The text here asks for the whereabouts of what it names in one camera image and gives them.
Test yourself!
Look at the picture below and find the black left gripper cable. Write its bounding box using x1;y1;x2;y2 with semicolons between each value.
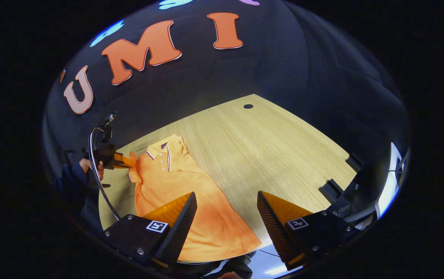
88;126;122;222

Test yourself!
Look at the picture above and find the orange polo T-shirt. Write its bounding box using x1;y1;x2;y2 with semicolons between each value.
128;134;262;264

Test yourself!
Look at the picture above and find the black table bracket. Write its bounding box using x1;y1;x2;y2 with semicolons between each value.
320;179;343;201
346;154;364;172

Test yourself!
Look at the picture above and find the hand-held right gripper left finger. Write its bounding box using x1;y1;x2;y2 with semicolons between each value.
103;191;198;269

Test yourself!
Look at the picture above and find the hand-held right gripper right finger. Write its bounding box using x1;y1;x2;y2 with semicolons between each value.
257;190;363;271

